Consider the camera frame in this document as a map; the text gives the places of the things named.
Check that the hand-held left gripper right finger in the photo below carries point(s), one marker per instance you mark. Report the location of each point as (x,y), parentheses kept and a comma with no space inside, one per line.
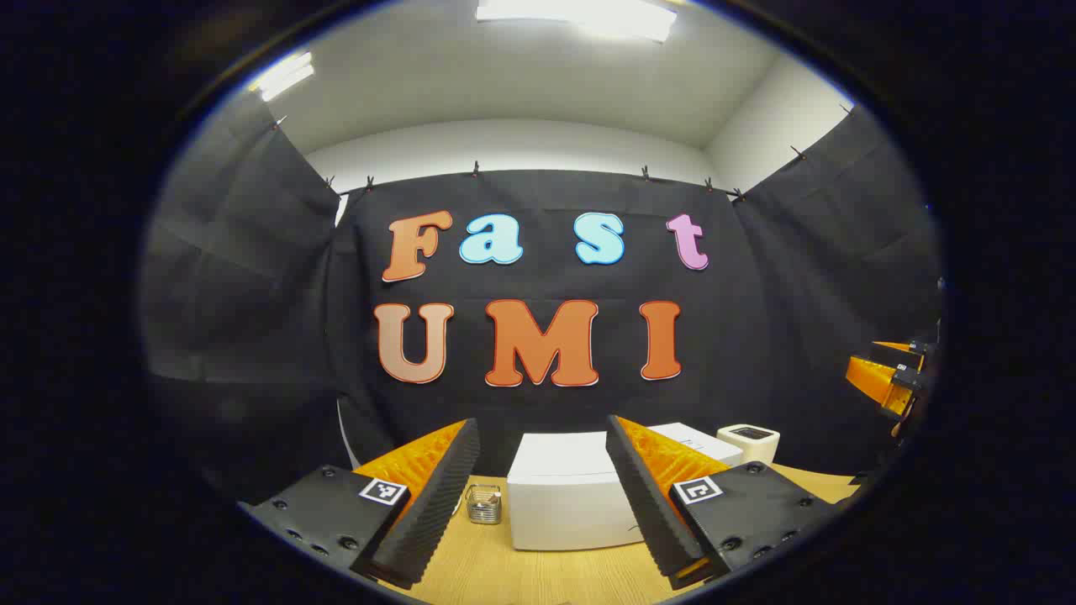
(647,504)

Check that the rectangular ceiling light panel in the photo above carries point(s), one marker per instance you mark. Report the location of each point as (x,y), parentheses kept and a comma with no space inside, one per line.
(576,17)

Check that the long ceiling strip light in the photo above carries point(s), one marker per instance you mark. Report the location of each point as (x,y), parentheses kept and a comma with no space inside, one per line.
(282,76)

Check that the white toaster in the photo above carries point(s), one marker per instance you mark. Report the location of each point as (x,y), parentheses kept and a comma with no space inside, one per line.
(748,445)

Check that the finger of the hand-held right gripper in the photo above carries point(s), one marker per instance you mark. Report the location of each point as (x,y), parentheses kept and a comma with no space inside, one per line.
(895,345)
(874,380)

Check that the white microwave oven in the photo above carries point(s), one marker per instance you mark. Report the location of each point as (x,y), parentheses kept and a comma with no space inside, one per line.
(563,504)

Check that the metal mesh utensil holder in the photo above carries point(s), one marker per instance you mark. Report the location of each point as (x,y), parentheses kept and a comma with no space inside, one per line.
(483,507)

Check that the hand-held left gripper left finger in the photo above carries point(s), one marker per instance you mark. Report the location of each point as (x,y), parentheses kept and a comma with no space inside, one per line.
(437,512)

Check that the black backdrop cloth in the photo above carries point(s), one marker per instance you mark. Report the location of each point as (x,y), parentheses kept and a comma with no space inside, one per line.
(756,336)

